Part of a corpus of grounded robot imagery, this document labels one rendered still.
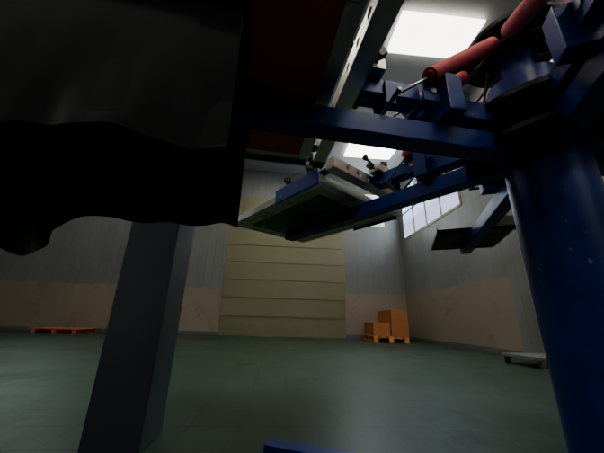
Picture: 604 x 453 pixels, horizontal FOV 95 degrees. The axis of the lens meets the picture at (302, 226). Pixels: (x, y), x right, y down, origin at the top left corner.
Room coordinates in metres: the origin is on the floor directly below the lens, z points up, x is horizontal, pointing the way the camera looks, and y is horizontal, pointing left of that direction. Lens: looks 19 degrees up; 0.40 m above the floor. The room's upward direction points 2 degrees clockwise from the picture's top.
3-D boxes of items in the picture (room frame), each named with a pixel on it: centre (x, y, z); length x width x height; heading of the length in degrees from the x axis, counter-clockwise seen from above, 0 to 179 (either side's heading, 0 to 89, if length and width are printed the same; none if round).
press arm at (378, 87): (0.63, -0.23, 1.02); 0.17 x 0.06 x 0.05; 100
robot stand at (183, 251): (1.11, 0.57, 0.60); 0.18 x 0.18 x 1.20; 4
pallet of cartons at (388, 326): (6.77, -1.96, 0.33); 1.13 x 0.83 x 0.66; 4
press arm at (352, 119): (0.61, -0.10, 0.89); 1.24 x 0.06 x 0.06; 100
